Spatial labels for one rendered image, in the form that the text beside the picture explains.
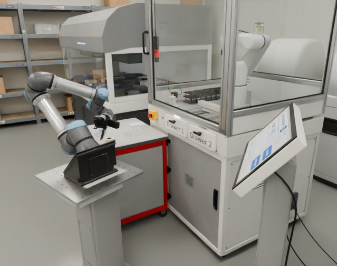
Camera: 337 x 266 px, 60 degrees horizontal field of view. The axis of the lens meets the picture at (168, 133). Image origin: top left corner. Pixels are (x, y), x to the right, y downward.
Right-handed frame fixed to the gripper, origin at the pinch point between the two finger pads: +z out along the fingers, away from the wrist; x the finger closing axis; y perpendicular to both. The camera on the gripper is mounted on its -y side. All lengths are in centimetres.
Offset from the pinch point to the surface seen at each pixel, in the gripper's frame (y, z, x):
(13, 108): 235, -361, -103
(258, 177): -71, 76, 14
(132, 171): -21.3, 15.0, -19.4
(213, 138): -69, 2, 0
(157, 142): -35, -42, -23
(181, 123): -51, -30, -2
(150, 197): -32, -38, -70
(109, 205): -9.0, 20.0, -40.2
